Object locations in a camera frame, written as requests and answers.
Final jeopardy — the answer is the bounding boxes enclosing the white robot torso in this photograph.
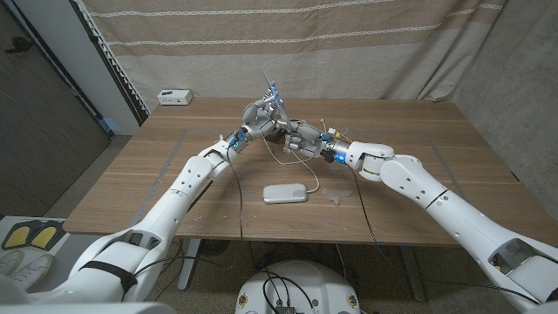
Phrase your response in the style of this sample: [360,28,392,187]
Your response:
[235,260,362,314]

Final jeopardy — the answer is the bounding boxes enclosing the clear plastic bag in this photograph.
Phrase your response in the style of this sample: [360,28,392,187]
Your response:
[321,126,353,206]

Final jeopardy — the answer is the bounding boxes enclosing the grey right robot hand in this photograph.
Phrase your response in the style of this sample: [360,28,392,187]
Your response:
[282,120,350,159]

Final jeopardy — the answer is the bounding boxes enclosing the beige striped curtain backdrop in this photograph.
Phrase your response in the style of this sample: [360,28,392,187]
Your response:
[80,0,509,113]

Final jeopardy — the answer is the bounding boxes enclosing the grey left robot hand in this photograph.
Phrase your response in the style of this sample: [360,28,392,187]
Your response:
[230,80,288,149]

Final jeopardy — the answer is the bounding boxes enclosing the black round floor object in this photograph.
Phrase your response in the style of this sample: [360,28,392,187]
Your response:
[198,238,231,257]

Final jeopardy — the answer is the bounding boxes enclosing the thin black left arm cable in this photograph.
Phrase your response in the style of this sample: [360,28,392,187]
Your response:
[225,146,245,242]

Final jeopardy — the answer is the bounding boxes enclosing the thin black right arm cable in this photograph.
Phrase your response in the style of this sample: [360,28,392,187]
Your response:
[350,166,541,305]

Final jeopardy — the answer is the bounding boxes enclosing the silver power bank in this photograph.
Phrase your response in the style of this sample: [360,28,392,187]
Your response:
[262,182,309,205]

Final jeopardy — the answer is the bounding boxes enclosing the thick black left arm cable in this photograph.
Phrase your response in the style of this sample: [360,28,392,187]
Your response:
[186,179,214,215]

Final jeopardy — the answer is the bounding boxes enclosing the white sneaker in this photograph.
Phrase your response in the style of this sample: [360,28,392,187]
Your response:
[8,254,54,291]
[0,249,25,276]

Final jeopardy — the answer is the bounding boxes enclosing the white power strip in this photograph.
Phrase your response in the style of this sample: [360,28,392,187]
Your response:
[157,89,194,106]

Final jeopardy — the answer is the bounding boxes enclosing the white charging cable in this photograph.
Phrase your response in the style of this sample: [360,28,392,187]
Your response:
[262,118,328,194]

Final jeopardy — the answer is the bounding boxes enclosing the grey yellow handled scissors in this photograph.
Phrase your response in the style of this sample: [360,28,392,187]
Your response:
[262,72,295,133]

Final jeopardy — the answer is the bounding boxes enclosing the black zigzag frame strip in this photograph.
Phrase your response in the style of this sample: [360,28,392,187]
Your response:
[69,0,152,126]

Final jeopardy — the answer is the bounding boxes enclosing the white table leg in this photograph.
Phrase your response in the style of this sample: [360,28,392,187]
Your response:
[398,244,427,302]
[177,238,201,291]

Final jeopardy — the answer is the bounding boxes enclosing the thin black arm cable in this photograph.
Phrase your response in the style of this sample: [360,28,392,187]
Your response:
[350,166,541,305]
[225,146,245,242]

